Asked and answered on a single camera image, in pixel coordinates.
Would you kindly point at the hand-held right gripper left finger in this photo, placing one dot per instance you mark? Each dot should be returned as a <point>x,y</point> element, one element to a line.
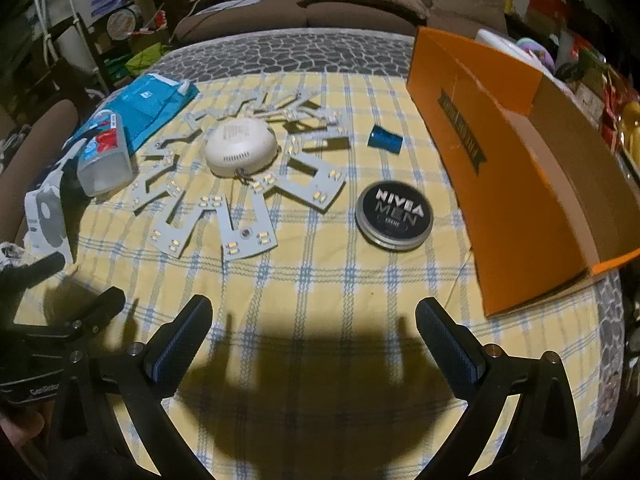
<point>175,342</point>

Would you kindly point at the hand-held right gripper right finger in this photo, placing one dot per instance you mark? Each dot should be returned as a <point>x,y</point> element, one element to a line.
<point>447,347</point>

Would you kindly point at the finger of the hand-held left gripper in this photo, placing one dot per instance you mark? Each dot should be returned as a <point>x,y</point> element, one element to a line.
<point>100,305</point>
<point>35,270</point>

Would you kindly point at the white grey face mask packet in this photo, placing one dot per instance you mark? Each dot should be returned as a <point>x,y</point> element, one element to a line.
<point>47,220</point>

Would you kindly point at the black round cream tin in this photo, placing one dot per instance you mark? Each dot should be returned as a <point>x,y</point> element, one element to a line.
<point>395,215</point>

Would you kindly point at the white LED ceiling light module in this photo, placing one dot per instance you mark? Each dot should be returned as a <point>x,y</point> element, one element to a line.
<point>240,150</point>

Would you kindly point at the orange cardboard box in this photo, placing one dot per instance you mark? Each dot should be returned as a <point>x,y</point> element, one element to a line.
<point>475,135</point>

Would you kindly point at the small blue cylinder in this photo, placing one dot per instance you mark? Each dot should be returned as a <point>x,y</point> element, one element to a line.
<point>385,140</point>

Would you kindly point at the grey pebble pattern desktop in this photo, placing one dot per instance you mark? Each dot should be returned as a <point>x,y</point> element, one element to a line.
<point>300,55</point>

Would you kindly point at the black white patterned cloth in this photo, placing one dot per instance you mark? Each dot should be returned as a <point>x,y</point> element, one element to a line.
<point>12,142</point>

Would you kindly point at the brown armchair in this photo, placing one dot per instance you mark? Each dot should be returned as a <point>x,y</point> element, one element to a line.
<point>45,125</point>

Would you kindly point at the yellow checked tablecloth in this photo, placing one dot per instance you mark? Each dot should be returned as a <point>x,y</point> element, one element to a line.
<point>310,280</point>

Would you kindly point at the blue plastic packet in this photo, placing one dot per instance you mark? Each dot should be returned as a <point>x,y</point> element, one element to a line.
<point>145,105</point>

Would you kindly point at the white pipe rack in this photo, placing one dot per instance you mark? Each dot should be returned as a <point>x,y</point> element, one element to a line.
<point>50,35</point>

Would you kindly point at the green bag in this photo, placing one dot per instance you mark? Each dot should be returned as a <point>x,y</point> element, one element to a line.
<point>145,60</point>

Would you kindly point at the round printed tin lid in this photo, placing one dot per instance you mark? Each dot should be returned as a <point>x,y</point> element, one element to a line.
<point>122,24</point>

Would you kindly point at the cluttered dark shelf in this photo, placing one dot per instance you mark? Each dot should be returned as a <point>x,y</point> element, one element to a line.
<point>145,20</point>

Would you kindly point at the pile of colourful packages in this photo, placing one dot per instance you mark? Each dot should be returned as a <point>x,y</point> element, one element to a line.
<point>600,85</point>

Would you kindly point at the pastel round toy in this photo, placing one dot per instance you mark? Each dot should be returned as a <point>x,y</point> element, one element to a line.
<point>537,52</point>

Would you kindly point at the white tissue box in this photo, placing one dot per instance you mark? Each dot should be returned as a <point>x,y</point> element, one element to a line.
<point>495,40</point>

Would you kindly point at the white paper sheet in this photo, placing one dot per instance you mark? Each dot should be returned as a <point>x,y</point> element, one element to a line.
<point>235,6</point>

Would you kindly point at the red orange package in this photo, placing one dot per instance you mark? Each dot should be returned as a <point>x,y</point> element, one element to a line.
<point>547,7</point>

